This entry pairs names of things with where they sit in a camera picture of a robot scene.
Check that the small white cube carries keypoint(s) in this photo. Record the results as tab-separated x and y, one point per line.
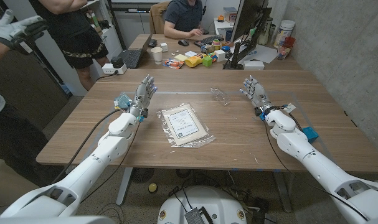
163	47

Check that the black laptop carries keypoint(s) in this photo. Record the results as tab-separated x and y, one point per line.
132	57

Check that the white table leg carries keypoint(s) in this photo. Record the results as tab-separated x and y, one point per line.
124	186
283	193

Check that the small storage box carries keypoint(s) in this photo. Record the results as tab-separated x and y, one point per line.
230	14

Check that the clear bagged card package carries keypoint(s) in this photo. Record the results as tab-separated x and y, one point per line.
184	124

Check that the blue left wrist circuit board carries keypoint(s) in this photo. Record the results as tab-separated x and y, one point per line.
123	101

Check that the operator tracking glove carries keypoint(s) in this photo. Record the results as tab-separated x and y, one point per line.
12	29

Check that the black round floor fan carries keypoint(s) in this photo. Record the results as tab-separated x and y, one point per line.
142	175

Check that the orange snack packet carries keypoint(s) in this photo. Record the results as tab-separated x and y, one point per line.
173	63

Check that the yellow sticky note pad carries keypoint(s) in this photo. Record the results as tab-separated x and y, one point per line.
180	57

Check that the white storage shelf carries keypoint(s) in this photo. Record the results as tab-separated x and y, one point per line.
100	28

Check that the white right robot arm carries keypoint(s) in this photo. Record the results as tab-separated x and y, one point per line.
316	161

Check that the flat white box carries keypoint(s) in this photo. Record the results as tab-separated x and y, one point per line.
253	65

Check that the standing person black shorts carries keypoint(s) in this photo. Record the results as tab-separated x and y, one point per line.
73	31

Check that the black computer monitor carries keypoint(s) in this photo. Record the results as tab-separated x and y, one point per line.
248	18

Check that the green cube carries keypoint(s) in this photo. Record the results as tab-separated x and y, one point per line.
207	61

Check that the black keyboard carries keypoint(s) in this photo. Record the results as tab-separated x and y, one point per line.
209	40

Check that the yellow ball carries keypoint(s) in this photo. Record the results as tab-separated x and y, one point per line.
152	187

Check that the small white side table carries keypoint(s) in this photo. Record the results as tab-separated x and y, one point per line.
221	26

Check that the white paper cup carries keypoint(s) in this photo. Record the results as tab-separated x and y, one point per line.
156	55

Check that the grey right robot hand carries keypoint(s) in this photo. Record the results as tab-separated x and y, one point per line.
257	95

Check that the white robot torso base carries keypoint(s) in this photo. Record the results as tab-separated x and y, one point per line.
207	200

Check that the white labelled canister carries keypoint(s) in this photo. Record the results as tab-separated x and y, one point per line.
283	32

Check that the black power adapter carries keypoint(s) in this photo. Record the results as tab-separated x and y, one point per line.
117	61

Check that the dark blue cup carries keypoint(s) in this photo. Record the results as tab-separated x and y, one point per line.
228	35

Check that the white power strip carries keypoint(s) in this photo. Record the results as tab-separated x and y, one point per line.
109	70

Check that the colourful stacking toy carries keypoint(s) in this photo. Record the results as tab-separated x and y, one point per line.
216	44

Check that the black computer mouse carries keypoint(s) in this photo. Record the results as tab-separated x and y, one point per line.
183	42

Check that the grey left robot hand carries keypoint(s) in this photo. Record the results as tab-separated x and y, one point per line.
141	95

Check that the small black device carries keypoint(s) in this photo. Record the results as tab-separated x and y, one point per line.
152	43

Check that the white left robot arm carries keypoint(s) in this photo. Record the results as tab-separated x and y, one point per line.
92	165

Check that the grey electronics box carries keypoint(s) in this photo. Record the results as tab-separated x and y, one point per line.
195	216

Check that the seated person dark shirt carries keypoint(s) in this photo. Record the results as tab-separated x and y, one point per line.
182	15

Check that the brown office chair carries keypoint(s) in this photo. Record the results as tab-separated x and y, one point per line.
157	17

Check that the white paper sheets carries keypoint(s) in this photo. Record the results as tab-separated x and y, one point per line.
261	53

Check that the multicolour puzzle cube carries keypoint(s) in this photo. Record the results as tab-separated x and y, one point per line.
213	57

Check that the printed tin can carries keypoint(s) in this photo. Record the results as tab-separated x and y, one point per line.
207	48

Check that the large white cube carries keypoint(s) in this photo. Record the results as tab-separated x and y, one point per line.
220	55

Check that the small blue box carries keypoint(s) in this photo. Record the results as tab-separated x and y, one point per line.
310	134

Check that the dark thermos bottle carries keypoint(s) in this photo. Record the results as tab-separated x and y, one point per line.
265	31

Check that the crumpled clear plastic wrap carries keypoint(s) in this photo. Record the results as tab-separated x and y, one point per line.
220	96

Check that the flat white pad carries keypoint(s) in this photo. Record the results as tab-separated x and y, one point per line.
190	53

